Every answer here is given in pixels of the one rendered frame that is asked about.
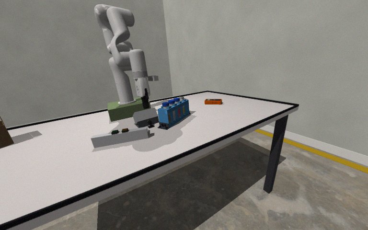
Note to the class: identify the orange digital multimeter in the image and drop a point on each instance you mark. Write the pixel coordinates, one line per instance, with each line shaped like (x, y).
(213, 101)

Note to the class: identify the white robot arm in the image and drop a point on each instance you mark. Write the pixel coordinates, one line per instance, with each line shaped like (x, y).
(114, 23)

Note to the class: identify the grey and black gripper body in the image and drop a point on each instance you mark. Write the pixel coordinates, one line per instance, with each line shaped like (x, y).
(141, 83)

